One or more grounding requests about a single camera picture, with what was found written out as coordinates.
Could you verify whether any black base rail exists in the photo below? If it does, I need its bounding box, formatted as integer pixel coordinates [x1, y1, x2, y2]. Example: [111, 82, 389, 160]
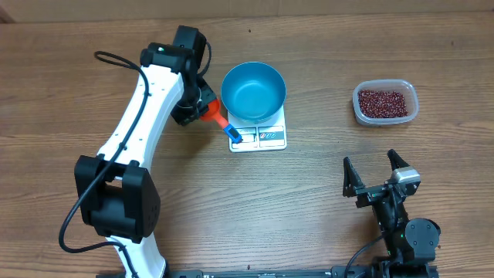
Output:
[96, 266, 441, 278]

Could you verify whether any red beans pile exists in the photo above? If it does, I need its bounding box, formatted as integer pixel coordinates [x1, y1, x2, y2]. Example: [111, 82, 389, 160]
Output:
[357, 90, 408, 118]

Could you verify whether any red scoop blue handle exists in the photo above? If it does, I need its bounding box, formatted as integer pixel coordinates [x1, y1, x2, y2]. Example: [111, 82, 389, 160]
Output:
[200, 99, 242, 144]

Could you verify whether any clear plastic container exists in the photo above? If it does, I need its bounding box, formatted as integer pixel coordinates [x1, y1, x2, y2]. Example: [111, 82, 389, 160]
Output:
[352, 79, 419, 127]

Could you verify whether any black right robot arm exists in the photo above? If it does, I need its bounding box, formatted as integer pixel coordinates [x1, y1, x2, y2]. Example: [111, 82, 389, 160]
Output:
[342, 149, 441, 278]

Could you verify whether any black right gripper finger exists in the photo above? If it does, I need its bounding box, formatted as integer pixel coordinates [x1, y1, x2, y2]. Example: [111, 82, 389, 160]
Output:
[343, 157, 365, 197]
[387, 149, 410, 171]

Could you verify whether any white kitchen scale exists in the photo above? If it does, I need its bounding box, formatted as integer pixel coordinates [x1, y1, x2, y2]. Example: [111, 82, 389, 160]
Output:
[228, 107, 288, 153]

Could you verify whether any blue bowl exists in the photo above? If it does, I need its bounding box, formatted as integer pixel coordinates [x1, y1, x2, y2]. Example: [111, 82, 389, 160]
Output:
[221, 62, 287, 123]

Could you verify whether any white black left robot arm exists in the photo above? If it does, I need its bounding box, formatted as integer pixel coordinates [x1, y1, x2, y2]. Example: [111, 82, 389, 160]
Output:
[59, 25, 216, 277]

